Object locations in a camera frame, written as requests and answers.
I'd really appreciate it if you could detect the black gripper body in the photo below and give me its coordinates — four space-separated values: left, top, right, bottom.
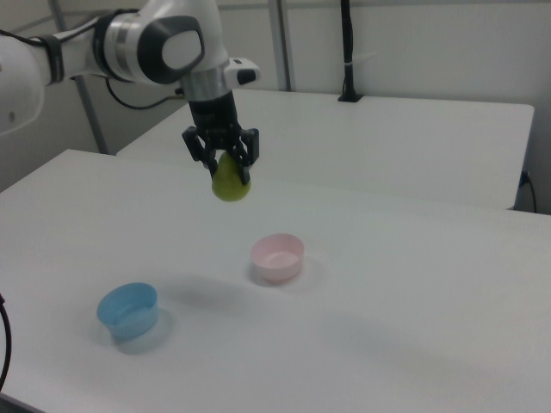
187 90 243 152

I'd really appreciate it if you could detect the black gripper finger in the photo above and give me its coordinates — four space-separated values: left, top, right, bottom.
226 126 262 186
181 126 222 179

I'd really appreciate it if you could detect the green pear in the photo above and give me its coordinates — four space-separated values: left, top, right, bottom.
210 151 253 204

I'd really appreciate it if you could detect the pink plastic bowl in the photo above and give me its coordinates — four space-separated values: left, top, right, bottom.
250 232 306 285

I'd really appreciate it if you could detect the blue plastic bowl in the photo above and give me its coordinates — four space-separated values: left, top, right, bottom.
96 281 160 341

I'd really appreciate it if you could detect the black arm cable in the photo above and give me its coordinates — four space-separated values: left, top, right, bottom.
0 21 191 110

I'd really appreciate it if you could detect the grey partition post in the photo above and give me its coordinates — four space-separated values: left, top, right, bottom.
267 0 295 93

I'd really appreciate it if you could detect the black camera stand pole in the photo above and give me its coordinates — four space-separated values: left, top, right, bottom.
337 0 367 104

